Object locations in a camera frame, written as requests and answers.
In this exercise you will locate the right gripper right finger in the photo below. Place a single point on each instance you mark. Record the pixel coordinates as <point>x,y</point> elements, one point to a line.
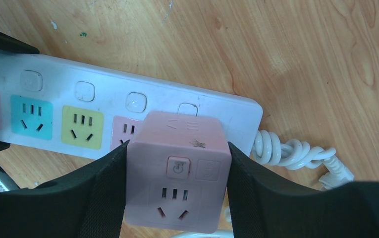
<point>266,205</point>

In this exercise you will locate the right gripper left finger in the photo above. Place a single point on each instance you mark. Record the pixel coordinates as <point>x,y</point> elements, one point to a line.
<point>88,202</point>

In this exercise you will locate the white long power strip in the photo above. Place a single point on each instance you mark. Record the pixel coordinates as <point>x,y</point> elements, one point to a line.
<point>84,110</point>

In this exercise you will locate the light pink cube plug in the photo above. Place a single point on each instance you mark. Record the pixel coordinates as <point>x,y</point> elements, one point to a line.
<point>176,173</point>

